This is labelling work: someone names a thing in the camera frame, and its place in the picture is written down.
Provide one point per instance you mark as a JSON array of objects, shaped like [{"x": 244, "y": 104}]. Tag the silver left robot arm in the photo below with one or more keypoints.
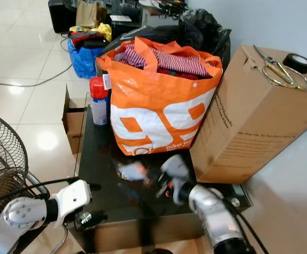
[{"x": 16, "y": 216}]

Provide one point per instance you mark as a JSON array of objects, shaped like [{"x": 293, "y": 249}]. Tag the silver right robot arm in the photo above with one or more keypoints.
[{"x": 211, "y": 211}]

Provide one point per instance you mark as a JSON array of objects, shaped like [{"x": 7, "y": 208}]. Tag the black glass table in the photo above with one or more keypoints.
[{"x": 100, "y": 153}]

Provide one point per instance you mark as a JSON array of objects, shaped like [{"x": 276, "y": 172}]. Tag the orange and white shopping bag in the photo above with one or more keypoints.
[{"x": 153, "y": 111}]

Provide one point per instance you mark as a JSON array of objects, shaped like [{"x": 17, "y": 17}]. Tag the small brown cardboard box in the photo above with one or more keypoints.
[{"x": 70, "y": 124}]

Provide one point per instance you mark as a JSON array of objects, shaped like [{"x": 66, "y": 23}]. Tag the spray can with red cap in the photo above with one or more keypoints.
[{"x": 99, "y": 103}]

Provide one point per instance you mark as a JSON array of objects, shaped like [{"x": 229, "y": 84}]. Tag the large brown cardboard box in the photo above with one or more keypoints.
[{"x": 254, "y": 121}]

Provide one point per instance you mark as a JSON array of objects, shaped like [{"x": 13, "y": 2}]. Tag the red striped cloth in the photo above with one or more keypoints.
[{"x": 174, "y": 62}]

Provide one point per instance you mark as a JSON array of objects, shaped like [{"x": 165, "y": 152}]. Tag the blue bag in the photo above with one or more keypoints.
[{"x": 84, "y": 62}]

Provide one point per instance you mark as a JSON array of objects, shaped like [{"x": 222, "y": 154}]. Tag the black plastic rubbish bag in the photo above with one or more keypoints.
[{"x": 204, "y": 32}]

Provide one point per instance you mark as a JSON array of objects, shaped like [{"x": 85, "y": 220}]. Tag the metal scissors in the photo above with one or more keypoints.
[{"x": 278, "y": 71}]

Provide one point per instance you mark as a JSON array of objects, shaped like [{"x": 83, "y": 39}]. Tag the yellow cloth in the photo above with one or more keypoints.
[{"x": 105, "y": 30}]

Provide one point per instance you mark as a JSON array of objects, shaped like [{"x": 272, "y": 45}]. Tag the black tape roll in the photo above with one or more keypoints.
[{"x": 297, "y": 62}]

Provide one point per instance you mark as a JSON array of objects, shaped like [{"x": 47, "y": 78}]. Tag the brown paper bag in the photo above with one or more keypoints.
[{"x": 90, "y": 14}]

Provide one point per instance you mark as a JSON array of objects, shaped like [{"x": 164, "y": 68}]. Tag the black speaker box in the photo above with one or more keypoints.
[{"x": 61, "y": 16}]

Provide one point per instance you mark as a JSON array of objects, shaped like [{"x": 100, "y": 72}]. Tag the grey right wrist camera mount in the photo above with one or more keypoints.
[{"x": 174, "y": 167}]

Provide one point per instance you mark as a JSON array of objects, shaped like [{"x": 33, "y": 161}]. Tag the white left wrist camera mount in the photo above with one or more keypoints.
[{"x": 71, "y": 198}]

